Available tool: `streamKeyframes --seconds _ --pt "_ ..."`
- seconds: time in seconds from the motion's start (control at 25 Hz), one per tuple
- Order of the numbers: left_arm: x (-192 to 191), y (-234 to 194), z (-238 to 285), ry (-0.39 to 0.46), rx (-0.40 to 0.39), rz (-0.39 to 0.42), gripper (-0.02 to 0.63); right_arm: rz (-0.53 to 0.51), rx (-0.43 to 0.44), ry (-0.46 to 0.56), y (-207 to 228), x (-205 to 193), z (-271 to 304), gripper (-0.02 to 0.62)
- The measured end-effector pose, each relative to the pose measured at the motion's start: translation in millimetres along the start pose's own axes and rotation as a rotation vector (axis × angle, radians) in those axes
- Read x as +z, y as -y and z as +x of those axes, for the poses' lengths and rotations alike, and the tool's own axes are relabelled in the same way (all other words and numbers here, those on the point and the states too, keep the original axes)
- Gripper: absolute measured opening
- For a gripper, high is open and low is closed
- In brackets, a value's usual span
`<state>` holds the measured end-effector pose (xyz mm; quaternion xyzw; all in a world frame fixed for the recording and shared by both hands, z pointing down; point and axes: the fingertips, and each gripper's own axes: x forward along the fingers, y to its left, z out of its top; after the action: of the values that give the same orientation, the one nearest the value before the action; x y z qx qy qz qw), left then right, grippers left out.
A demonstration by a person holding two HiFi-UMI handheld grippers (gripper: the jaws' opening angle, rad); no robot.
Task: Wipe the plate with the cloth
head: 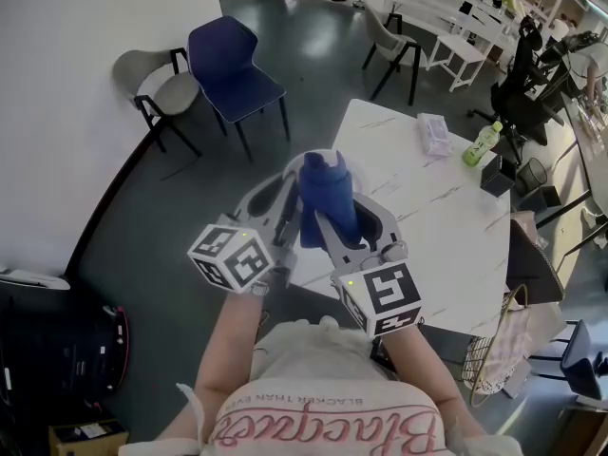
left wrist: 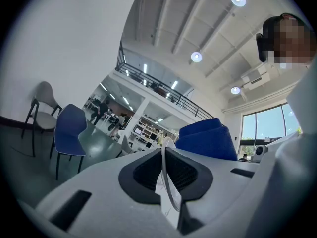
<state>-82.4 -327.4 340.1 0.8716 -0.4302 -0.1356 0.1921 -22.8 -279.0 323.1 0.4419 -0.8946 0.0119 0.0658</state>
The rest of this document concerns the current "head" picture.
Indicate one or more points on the wicker chair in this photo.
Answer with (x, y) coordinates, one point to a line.
(480, 364)

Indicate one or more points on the blue chair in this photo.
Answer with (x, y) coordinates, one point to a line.
(228, 69)

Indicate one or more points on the black machine red trim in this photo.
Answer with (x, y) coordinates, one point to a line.
(52, 354)

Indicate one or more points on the person's right shoe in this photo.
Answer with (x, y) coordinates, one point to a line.
(328, 322)

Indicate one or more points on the black square box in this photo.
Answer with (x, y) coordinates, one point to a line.
(496, 176)

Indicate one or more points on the white flat panel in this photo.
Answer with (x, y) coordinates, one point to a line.
(33, 279)

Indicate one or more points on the pink checked cloth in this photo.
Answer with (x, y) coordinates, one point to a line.
(515, 340)

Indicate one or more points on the tissue packet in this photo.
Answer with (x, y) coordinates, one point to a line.
(434, 133)

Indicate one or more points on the white bench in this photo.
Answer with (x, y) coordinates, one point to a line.
(458, 48)

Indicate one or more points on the black waist device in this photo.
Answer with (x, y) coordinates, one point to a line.
(387, 359)

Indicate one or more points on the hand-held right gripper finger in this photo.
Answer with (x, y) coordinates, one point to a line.
(388, 228)
(335, 252)

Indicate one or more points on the white marble table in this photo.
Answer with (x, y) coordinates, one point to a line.
(427, 235)

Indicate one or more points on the grey chair black frame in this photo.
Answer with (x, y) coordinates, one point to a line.
(176, 93)
(387, 41)

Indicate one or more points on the person's left forearm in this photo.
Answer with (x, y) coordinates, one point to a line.
(228, 345)

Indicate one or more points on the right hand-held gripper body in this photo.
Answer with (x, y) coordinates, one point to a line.
(389, 292)

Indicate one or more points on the blue cloth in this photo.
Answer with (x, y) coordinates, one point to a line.
(328, 193)

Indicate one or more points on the person's beige trousers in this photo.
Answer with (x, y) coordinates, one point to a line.
(309, 349)

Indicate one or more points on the dark grey chair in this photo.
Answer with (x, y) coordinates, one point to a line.
(579, 364)

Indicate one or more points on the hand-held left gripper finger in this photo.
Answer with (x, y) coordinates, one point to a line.
(287, 226)
(244, 204)

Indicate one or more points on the black office chair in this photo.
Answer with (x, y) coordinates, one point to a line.
(518, 102)

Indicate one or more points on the green drink bottle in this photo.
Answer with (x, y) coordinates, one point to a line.
(480, 147)

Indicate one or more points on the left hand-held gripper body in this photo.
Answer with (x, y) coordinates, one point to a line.
(228, 259)

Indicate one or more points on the person's right forearm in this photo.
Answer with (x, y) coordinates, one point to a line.
(423, 378)

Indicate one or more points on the cardboard box blue label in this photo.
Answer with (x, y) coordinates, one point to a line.
(90, 437)

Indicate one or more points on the person's white printed shirt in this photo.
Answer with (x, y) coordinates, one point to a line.
(332, 387)

